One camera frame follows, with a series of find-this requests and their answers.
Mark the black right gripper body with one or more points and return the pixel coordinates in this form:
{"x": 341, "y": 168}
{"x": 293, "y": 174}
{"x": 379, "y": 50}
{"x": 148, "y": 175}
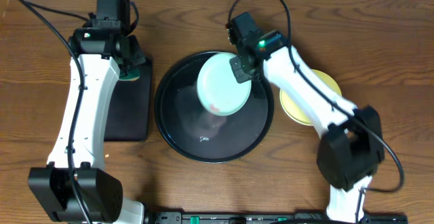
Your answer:
{"x": 238, "y": 73}

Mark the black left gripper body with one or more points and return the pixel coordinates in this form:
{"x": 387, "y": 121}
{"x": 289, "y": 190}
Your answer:
{"x": 134, "y": 58}

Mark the green yellow sponge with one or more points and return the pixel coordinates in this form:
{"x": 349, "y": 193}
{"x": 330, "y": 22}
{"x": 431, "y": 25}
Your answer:
{"x": 129, "y": 75}

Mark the green plate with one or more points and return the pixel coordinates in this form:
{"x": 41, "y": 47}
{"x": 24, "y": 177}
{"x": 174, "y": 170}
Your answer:
{"x": 217, "y": 88}

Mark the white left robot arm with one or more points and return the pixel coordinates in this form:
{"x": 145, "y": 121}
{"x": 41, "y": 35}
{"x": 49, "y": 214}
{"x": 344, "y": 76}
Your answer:
{"x": 73, "y": 186}

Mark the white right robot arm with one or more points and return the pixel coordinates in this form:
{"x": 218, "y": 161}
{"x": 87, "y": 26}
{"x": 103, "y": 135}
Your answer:
{"x": 350, "y": 147}

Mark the round black tray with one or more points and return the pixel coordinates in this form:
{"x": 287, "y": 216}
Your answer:
{"x": 196, "y": 133}

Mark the black rectangular mat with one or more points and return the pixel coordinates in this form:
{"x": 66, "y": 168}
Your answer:
{"x": 128, "y": 114}

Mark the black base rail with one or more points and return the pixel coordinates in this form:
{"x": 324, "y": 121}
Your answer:
{"x": 200, "y": 218}

